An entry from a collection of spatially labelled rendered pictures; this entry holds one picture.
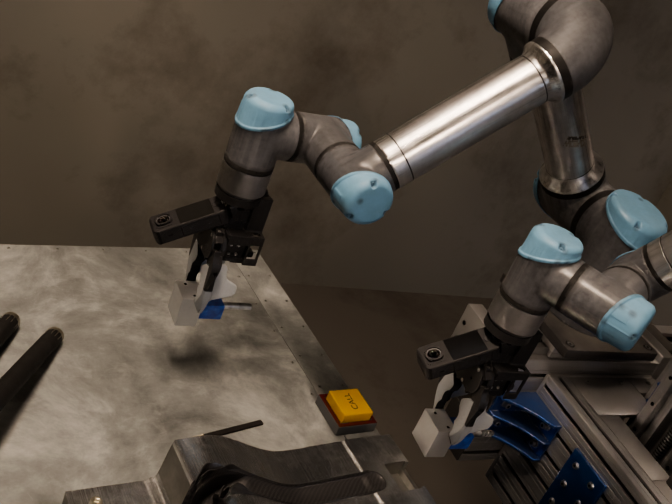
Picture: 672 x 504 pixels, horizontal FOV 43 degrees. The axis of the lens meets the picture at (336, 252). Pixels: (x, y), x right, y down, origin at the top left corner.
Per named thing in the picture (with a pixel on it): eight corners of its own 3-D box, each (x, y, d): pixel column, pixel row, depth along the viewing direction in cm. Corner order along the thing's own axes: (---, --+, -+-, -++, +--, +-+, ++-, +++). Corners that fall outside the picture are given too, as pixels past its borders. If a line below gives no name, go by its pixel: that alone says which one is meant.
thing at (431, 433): (479, 433, 140) (493, 409, 138) (493, 456, 136) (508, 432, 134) (411, 433, 134) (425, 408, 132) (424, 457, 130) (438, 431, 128)
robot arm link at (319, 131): (361, 191, 128) (296, 184, 123) (332, 154, 136) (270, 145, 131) (380, 145, 125) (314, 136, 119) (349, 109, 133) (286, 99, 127)
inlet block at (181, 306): (241, 309, 146) (250, 284, 143) (250, 328, 142) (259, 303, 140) (167, 306, 140) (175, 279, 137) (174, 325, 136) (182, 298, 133)
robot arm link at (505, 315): (515, 314, 116) (487, 278, 122) (501, 340, 118) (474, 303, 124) (558, 317, 119) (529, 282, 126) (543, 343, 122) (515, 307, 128)
